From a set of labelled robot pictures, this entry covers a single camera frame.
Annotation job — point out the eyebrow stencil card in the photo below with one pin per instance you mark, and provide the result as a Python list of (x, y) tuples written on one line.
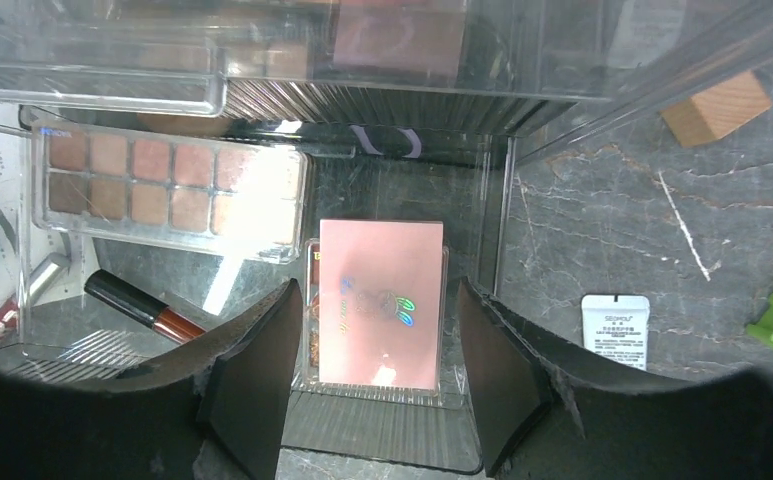
[(15, 145)]

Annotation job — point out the white cosmetic tube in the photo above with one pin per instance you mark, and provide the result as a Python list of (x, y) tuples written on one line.
[(616, 327)]

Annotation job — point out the wooden cube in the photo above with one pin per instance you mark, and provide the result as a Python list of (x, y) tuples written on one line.
[(716, 112)]

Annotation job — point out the pink compact case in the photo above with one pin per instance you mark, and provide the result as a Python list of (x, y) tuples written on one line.
[(380, 300)]

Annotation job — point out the clear acrylic drawer organizer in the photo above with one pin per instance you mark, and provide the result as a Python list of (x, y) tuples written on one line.
[(473, 78)]

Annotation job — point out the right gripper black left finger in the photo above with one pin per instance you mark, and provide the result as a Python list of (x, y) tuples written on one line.
[(212, 408)]

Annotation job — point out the brown eyeshadow palette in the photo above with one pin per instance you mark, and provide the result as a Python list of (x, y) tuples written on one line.
[(186, 193)]

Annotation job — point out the purple eyelash curler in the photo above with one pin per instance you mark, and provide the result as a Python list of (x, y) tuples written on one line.
[(388, 141)]

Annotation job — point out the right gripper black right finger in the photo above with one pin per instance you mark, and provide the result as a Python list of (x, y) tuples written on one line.
[(547, 408)]

